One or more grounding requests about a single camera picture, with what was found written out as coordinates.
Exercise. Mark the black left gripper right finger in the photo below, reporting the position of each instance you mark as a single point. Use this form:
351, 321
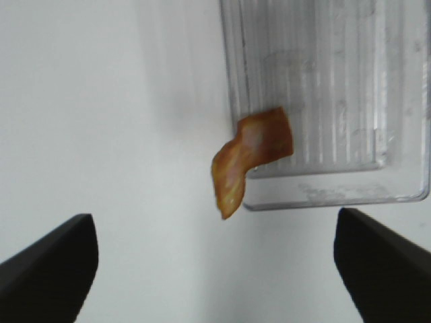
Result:
386, 275

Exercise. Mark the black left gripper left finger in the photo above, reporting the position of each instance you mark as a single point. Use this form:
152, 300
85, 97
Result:
49, 280

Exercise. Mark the brown bacon strip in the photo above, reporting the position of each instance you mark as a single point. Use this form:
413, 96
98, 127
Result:
260, 139

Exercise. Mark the left clear plastic tray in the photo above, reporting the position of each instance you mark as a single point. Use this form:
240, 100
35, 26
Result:
354, 80

